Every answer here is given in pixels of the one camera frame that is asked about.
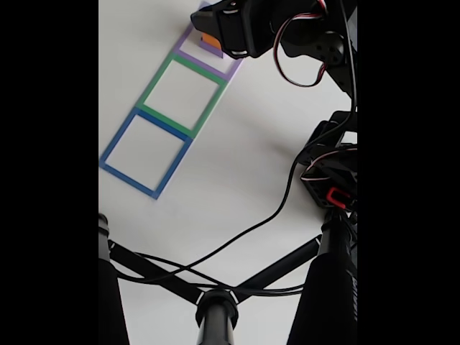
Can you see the orange square block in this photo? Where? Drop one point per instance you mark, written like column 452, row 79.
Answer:
column 210, row 41

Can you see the purple square block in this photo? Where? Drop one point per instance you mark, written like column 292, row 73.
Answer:
column 212, row 52

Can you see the purple tape square outline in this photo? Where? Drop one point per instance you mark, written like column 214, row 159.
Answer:
column 187, row 46

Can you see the green tape square outline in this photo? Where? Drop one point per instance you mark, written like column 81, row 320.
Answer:
column 152, row 86

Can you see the blue tape square outline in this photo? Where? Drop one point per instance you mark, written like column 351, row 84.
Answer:
column 115, row 147

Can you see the red clamp piece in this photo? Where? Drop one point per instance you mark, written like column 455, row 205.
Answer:
column 338, row 196

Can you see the black tripod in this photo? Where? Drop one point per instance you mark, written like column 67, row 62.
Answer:
column 215, row 320

